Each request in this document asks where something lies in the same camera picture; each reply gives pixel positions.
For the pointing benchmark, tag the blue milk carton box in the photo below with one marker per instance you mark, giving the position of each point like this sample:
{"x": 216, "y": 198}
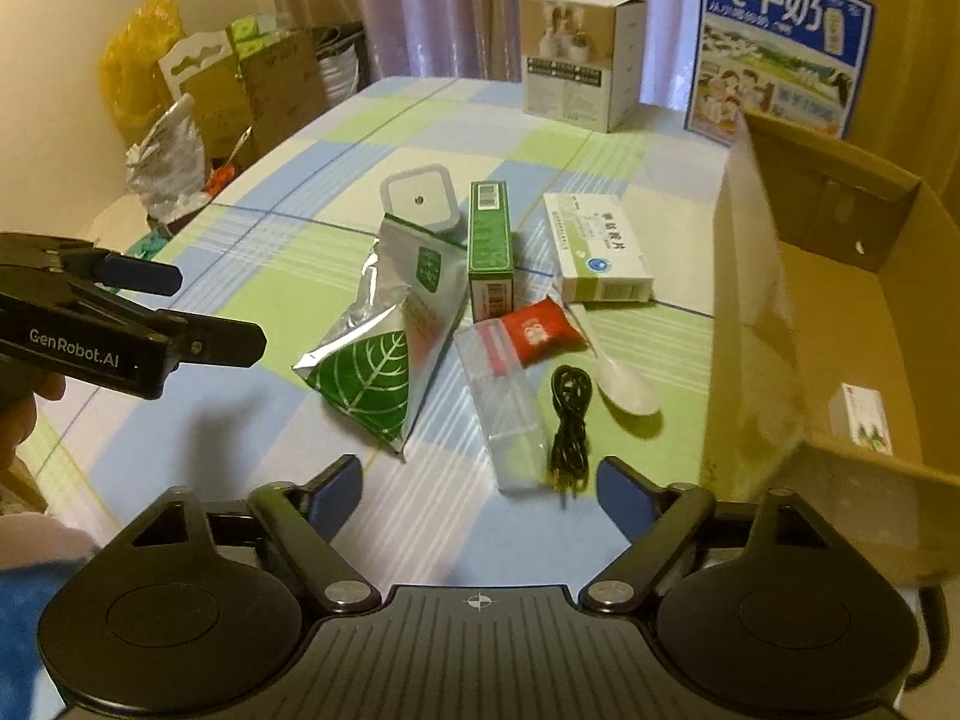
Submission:
{"x": 780, "y": 52}

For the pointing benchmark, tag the green tissue box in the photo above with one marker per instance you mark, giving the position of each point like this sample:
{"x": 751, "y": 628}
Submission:
{"x": 259, "y": 30}

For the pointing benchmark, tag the person's left hand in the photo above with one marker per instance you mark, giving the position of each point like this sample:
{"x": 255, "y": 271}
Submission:
{"x": 22, "y": 427}

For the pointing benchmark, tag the checked tablecloth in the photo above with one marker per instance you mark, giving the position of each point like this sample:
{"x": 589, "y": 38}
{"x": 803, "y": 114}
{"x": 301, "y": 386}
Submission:
{"x": 300, "y": 165}

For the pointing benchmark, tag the white hanger cardboard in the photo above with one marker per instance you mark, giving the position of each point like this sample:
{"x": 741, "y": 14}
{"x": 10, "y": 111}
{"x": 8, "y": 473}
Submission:
{"x": 195, "y": 60}

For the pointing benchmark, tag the brown cardboard box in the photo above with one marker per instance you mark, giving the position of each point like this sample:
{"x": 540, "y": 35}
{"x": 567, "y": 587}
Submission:
{"x": 281, "y": 90}

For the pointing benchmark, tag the black and white bag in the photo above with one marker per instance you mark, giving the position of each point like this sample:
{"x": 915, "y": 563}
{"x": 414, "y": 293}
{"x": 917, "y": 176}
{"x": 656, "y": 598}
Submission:
{"x": 341, "y": 67}

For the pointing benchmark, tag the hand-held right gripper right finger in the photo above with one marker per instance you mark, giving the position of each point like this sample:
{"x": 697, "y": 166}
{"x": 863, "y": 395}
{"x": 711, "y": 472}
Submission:
{"x": 622, "y": 487}

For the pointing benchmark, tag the white product box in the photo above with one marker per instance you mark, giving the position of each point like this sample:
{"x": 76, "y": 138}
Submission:
{"x": 570, "y": 60}

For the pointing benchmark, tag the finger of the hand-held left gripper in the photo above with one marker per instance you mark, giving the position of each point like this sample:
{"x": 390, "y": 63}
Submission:
{"x": 225, "y": 343}
{"x": 142, "y": 277}

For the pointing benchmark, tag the white square night light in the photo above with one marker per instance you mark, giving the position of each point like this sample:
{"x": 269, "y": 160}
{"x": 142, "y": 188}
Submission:
{"x": 420, "y": 195}

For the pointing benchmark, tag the black chair frame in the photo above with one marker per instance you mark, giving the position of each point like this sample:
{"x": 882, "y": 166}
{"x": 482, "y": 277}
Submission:
{"x": 930, "y": 615}

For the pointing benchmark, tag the red snack packet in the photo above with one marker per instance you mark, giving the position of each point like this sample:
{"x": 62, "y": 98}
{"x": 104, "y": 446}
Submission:
{"x": 540, "y": 330}

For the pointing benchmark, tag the long green box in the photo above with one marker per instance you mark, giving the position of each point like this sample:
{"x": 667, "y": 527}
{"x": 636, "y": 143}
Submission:
{"x": 491, "y": 240}

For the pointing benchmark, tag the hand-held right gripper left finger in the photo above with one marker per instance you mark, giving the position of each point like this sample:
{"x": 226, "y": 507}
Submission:
{"x": 337, "y": 491}

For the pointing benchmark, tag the yellow plastic bag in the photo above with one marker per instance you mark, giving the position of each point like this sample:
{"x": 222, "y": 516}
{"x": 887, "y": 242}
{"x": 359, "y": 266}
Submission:
{"x": 135, "y": 67}

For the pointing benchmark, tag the white plastic spoon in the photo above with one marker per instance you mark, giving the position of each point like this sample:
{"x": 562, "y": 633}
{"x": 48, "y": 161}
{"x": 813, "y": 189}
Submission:
{"x": 630, "y": 390}

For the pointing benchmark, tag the blue cloth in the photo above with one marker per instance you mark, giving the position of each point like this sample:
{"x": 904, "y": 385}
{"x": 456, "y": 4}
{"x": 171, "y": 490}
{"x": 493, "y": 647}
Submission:
{"x": 37, "y": 615}

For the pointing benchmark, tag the pale curtain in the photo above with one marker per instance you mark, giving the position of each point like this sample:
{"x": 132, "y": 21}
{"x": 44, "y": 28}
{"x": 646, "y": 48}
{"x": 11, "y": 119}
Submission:
{"x": 450, "y": 7}

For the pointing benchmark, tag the small white box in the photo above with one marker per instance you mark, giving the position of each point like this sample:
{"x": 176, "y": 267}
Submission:
{"x": 859, "y": 412}

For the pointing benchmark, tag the green leaf foil pouch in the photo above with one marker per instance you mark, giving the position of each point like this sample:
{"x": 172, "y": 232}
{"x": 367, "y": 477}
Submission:
{"x": 367, "y": 382}

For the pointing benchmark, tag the white green medicine box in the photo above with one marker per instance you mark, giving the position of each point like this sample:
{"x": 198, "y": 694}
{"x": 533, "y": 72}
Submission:
{"x": 592, "y": 240}

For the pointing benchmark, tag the large cardboard box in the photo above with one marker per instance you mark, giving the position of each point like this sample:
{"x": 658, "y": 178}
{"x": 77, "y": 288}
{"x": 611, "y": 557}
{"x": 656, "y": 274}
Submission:
{"x": 757, "y": 315}

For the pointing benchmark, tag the crumpled white plastic bag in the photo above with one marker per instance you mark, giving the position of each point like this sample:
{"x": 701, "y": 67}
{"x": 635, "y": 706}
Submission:
{"x": 169, "y": 165}

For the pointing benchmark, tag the clear plastic case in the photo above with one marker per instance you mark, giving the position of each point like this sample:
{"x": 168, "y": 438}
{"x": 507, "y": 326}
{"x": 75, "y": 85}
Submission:
{"x": 502, "y": 412}

